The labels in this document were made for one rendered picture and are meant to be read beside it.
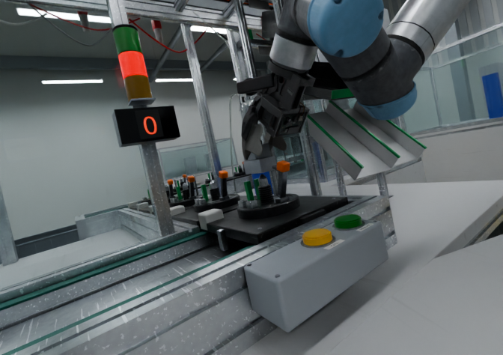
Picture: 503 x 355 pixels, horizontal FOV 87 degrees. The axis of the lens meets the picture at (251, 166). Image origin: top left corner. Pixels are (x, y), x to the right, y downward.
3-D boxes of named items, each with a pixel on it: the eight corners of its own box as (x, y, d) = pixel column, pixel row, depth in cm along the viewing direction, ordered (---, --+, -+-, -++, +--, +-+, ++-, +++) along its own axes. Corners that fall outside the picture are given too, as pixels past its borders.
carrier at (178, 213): (274, 202, 77) (265, 160, 77) (197, 229, 64) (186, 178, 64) (233, 201, 97) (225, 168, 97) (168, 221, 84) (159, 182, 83)
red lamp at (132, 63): (150, 74, 57) (145, 51, 57) (125, 73, 54) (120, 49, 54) (145, 82, 61) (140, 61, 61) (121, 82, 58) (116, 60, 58)
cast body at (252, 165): (278, 168, 58) (271, 137, 57) (261, 173, 55) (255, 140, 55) (255, 171, 65) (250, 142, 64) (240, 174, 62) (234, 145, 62)
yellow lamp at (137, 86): (155, 97, 57) (150, 74, 57) (130, 98, 54) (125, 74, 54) (150, 103, 61) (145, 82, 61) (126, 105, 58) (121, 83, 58)
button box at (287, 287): (390, 258, 40) (382, 219, 40) (288, 335, 28) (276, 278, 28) (349, 251, 46) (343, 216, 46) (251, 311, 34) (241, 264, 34)
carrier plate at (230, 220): (349, 205, 56) (347, 195, 56) (260, 246, 43) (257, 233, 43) (277, 202, 76) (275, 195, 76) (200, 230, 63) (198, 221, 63)
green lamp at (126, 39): (145, 51, 57) (140, 28, 56) (120, 49, 54) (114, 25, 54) (140, 61, 61) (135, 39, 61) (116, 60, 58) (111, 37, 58)
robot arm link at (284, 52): (266, 29, 44) (301, 34, 48) (260, 57, 47) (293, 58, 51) (296, 45, 40) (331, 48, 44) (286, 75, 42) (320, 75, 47)
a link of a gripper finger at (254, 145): (247, 172, 54) (266, 133, 49) (232, 155, 57) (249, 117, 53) (258, 172, 56) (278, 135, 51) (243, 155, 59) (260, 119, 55)
